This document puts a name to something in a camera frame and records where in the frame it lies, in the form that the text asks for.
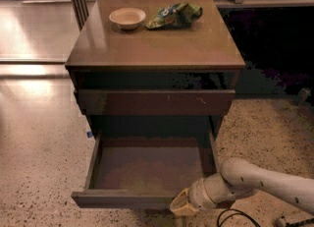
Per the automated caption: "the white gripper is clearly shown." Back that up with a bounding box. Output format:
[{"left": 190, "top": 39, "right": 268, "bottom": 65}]
[{"left": 170, "top": 180, "right": 211, "bottom": 216}]

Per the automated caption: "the drawer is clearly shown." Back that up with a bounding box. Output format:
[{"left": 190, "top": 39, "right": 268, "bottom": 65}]
[
  {"left": 75, "top": 89, "right": 236, "bottom": 116},
  {"left": 72, "top": 133, "right": 217, "bottom": 210}
]

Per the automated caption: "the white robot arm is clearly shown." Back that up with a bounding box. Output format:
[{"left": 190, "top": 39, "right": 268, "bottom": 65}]
[{"left": 170, "top": 157, "right": 314, "bottom": 216}]

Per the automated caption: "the brown wooden drawer cabinet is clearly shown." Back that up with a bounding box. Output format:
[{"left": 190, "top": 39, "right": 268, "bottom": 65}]
[{"left": 66, "top": 0, "right": 245, "bottom": 138}]

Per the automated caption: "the white power strip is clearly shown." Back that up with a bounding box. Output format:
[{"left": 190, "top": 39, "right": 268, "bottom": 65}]
[{"left": 275, "top": 212, "right": 314, "bottom": 227}]

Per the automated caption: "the blue tape piece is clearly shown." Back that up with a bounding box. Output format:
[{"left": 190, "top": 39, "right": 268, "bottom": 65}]
[{"left": 86, "top": 131, "right": 93, "bottom": 138}]

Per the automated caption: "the green chip bag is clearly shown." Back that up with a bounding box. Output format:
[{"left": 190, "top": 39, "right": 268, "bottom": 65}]
[{"left": 146, "top": 2, "right": 203, "bottom": 29}]

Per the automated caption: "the white paper bowl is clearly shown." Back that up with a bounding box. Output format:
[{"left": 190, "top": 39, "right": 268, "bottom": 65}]
[{"left": 109, "top": 8, "right": 146, "bottom": 30}]

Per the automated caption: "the black cable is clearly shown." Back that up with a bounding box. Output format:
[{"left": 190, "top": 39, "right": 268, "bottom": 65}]
[{"left": 216, "top": 208, "right": 262, "bottom": 227}]

